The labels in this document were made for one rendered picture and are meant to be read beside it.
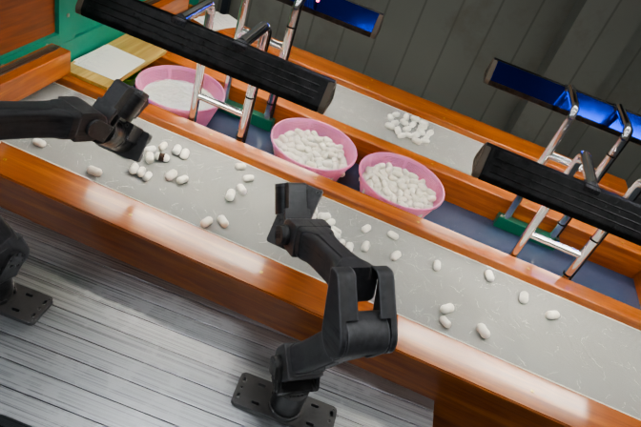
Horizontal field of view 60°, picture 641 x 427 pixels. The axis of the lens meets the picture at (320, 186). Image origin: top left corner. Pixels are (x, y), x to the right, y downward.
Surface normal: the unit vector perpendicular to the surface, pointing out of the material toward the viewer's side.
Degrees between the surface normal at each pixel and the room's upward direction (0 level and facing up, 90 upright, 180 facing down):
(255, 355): 0
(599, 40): 90
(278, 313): 90
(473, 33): 90
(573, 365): 0
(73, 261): 0
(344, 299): 40
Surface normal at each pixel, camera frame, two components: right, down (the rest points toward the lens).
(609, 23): -0.22, 0.54
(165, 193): 0.28, -0.76
